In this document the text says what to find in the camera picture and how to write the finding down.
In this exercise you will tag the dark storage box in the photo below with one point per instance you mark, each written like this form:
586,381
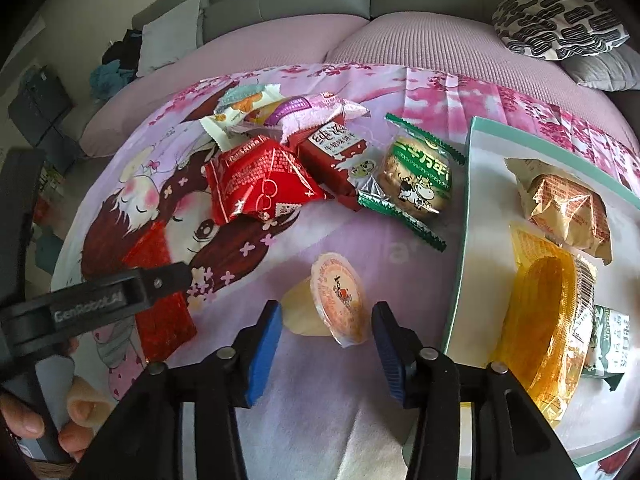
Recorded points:
40,105

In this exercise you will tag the green biscuit packet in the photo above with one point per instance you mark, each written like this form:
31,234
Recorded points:
610,345

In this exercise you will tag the grey pillow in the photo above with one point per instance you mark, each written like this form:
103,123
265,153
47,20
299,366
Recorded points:
605,72

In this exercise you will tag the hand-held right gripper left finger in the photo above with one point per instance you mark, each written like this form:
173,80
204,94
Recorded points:
261,352

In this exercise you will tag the white packet with orange print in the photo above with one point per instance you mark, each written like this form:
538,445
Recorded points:
225,122

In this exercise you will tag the dark clothes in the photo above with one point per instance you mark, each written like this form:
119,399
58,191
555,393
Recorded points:
122,47

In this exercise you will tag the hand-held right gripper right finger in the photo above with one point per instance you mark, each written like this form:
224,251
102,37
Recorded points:
391,355

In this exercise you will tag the yellow cake packet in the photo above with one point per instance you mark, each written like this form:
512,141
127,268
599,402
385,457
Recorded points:
540,325

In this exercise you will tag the cream bread packet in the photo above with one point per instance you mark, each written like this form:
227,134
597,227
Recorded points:
565,205

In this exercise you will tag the pale blue pillow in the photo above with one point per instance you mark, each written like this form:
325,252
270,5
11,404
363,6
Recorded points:
167,40

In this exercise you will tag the black and white patterned pillow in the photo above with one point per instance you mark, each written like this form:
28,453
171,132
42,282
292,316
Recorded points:
555,25

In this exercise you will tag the person's left hand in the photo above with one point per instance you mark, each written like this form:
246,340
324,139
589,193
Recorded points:
85,405

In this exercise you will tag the small red bread packet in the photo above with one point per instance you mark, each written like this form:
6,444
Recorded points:
260,180

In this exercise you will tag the green-edged clear cookie packet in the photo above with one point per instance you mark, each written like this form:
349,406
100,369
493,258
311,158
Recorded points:
415,180

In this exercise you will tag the dark red biscuit packet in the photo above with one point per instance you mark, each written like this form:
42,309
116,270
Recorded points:
330,160

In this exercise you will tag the printed cartoon blanket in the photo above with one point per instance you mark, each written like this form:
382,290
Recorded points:
350,240

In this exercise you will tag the teal cloth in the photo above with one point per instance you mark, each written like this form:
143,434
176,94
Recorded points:
110,80

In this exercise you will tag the purple and pink snack packet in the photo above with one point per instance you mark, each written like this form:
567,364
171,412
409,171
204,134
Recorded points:
305,110

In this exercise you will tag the teal striped snack packet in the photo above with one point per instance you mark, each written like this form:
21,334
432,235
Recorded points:
245,95

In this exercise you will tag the pink sofa cover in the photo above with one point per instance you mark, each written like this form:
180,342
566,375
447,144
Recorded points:
400,40

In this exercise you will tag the white tray with teal rim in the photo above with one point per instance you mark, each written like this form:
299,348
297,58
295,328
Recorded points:
487,200

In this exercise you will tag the pale yellow jelly cup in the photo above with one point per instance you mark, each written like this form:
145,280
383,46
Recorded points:
335,305

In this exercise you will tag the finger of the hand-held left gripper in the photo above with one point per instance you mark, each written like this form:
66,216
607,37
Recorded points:
165,280

